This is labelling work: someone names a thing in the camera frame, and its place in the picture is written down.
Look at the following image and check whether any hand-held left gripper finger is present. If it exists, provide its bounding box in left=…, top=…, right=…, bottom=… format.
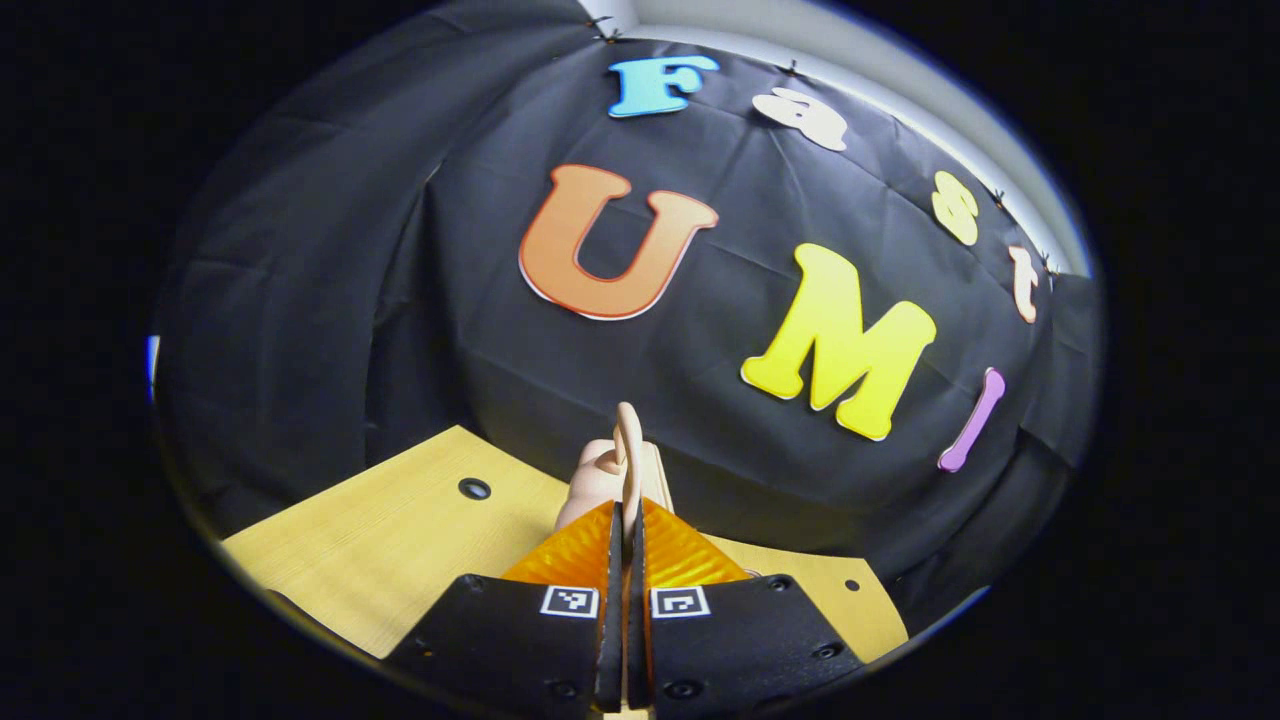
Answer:
left=628, top=497, right=866, bottom=713
left=385, top=500, right=626, bottom=713

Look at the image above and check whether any black backdrop cloth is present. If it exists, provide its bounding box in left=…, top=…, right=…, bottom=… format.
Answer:
left=155, top=0, right=1101, bottom=631

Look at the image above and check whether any pink suitcase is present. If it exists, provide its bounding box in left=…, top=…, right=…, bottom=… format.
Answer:
left=555, top=402, right=673, bottom=546

